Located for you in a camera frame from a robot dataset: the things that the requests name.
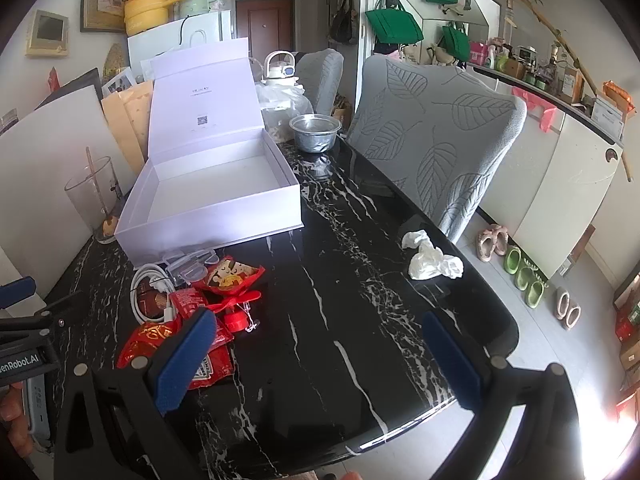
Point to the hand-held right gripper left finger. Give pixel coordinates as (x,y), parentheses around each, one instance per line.
(185,360)

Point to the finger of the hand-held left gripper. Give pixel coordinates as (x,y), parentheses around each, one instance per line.
(47,312)
(17,292)

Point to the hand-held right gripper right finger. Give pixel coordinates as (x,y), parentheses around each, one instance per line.
(450,360)

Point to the red gold-print snack packet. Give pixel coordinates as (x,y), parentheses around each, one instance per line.
(150,337)

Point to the small red sachet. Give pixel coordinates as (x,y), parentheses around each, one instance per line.
(187,302)

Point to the red mini fan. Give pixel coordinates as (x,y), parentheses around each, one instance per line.
(237,320)

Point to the brown candy packet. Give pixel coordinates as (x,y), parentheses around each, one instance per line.
(152,300)

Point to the clear plastic packet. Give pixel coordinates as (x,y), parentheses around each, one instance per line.
(192,270)

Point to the red cartoon snack packet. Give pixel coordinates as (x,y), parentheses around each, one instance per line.
(230,275)

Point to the lavender gift box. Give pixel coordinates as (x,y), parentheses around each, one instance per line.
(215,185)

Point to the person's left hand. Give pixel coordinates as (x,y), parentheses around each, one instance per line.
(10,412)

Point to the grey power bank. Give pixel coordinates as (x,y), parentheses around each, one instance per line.
(39,405)

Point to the large crumpled white tissue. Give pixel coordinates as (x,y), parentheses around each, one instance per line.
(430,265)

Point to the clear glass cup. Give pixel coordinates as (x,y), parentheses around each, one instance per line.
(82,200)

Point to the row of slippers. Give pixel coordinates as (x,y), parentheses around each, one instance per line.
(515,260)

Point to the small crumpled white tissue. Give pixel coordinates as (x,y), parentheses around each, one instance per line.
(415,239)

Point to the white foam board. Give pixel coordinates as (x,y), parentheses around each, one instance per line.
(45,160)

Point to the gold stirring spoon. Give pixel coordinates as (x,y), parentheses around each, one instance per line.
(95,175)

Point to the red cardboard box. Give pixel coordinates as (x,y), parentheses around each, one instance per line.
(630,322)

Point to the kraft paper envelope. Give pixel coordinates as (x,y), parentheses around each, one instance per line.
(140,110)
(117,125)

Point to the white cabinet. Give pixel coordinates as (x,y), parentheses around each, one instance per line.
(560,175)

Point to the narrow red bag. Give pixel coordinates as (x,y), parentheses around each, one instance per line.
(53,80)

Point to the black coffee bag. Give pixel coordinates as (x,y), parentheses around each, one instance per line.
(80,82)

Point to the black-and-white photo print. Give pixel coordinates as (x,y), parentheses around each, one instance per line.
(120,84)

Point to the large grey leaf-pattern chair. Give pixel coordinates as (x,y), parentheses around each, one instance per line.
(425,125)

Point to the woven straw fan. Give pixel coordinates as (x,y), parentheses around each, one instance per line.
(114,60)

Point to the steel bowl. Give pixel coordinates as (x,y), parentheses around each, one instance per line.
(315,135)

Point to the pink plastic stool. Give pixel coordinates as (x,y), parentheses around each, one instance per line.
(532,102)

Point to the clear plastic bag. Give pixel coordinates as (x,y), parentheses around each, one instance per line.
(282,105)

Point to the white fridge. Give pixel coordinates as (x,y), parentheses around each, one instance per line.
(165,45)

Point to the white cardboard box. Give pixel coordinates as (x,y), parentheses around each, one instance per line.
(607,112)

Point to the row of bottles and jars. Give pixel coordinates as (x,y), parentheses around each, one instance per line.
(525,67)

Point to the white water jug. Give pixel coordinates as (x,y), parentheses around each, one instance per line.
(280,67)

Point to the small grey leaf-pattern chair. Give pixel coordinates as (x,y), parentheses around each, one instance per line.
(322,80)

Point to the cream handbag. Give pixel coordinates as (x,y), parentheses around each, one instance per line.
(435,52)

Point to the yellow electric pot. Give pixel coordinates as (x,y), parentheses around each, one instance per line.
(145,10)

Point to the orange box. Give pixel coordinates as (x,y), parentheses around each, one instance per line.
(620,95)

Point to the green tote bag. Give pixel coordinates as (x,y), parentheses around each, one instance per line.
(395,25)

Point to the brown door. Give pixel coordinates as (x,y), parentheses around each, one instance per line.
(267,25)

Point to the bamboo branch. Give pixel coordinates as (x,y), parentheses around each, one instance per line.
(550,23)

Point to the black handbag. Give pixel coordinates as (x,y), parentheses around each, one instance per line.
(344,22)

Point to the beige wall intercom panel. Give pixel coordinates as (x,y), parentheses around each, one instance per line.
(47,30)

